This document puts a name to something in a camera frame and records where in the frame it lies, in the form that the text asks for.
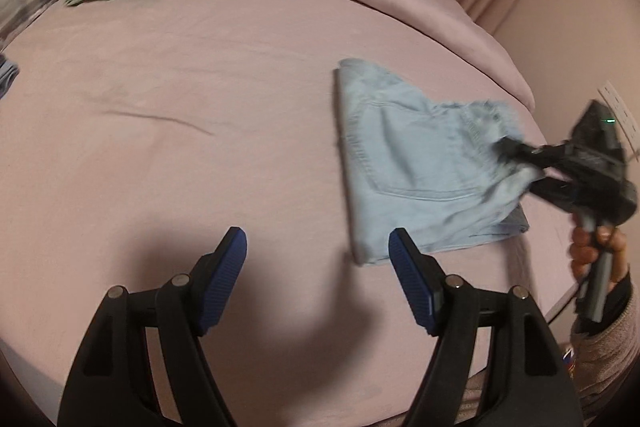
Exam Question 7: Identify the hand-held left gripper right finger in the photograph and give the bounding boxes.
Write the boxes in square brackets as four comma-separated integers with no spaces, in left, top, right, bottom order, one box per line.
[388,228,586,427]

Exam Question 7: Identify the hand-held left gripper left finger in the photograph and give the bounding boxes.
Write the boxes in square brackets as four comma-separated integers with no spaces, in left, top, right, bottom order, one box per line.
[56,226,248,427]

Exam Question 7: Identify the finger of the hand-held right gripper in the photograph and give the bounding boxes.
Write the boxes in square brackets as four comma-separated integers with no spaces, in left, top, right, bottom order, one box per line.
[495,134,571,172]
[525,174,591,214]

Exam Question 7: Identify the light blue denim shorts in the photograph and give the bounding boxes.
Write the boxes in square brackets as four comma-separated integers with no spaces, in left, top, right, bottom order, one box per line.
[334,58,546,267]

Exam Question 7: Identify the person's right forearm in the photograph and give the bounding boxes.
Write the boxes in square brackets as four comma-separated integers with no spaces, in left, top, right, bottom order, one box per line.
[570,274,640,413]

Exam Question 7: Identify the person's right hand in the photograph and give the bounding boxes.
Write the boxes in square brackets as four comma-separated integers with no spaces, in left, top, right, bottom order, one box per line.
[569,224,628,290]

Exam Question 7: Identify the blue striped cloth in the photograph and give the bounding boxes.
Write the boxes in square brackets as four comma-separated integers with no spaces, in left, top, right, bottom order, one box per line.
[0,54,21,100]

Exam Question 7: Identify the white wall socket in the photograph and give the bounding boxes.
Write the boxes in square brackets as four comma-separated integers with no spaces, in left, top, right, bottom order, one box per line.
[597,79,640,158]

